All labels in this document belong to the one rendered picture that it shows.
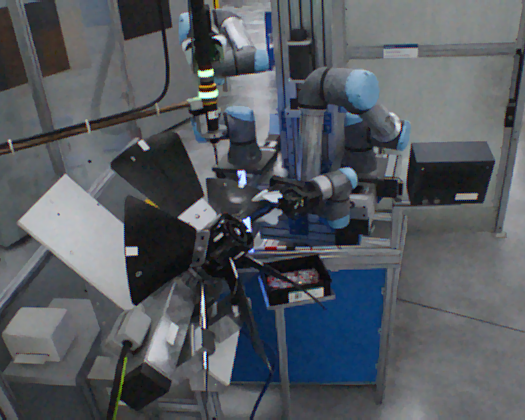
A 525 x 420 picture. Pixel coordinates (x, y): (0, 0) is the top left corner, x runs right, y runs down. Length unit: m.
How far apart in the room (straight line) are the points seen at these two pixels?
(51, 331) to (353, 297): 1.11
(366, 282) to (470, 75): 1.68
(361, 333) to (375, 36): 1.72
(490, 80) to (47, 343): 2.74
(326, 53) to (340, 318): 1.07
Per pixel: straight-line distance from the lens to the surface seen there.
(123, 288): 1.28
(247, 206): 1.44
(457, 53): 3.11
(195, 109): 1.19
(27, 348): 1.56
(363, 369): 2.23
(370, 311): 2.00
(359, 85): 1.47
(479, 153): 1.68
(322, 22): 2.03
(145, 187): 1.28
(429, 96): 3.14
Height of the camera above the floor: 1.86
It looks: 29 degrees down
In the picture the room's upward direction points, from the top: 6 degrees counter-clockwise
